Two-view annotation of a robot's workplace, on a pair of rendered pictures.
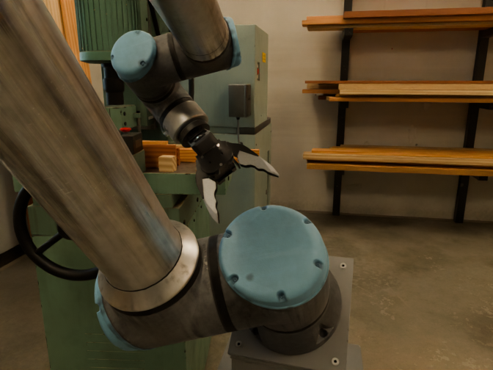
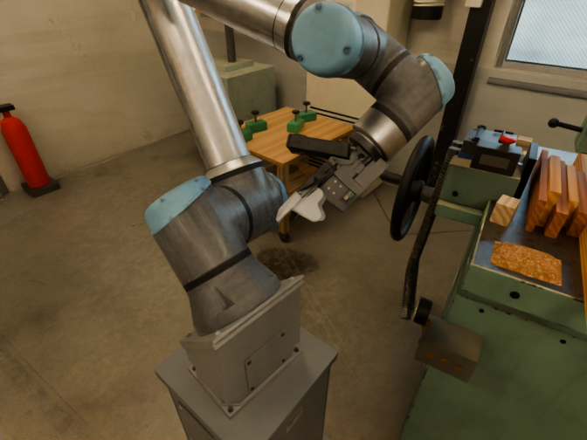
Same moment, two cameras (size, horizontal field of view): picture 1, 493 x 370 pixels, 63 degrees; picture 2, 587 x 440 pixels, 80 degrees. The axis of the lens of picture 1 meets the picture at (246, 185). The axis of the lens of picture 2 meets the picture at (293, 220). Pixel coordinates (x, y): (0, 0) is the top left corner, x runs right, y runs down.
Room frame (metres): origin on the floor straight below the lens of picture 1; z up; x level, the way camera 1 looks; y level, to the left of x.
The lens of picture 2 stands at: (1.02, -0.46, 1.29)
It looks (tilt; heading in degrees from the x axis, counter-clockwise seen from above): 36 degrees down; 118
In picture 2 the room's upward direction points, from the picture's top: straight up
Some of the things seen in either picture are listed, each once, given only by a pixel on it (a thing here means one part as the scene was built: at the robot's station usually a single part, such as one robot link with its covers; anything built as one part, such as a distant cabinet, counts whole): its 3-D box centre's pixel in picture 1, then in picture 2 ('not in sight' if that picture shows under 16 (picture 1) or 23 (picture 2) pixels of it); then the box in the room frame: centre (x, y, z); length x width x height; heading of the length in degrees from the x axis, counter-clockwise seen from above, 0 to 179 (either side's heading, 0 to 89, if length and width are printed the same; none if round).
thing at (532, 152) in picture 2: not in sight; (509, 167); (1.10, 0.36, 0.95); 0.09 x 0.07 x 0.09; 87
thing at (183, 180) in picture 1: (125, 178); (516, 203); (1.14, 0.35, 0.87); 0.61 x 0.30 x 0.06; 87
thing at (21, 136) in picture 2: not in sight; (24, 150); (-1.62, 0.62, 0.30); 0.19 x 0.18 x 0.60; 169
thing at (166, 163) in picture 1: (167, 163); (505, 210); (1.11, 0.22, 0.92); 0.04 x 0.03 x 0.04; 77
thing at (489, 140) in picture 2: (111, 142); (490, 147); (1.05, 0.35, 0.99); 0.13 x 0.11 x 0.06; 87
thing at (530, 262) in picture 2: not in sight; (528, 257); (1.15, 0.11, 0.91); 0.10 x 0.07 x 0.02; 177
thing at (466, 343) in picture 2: not in sight; (446, 347); (1.10, 0.14, 0.58); 0.12 x 0.08 x 0.08; 177
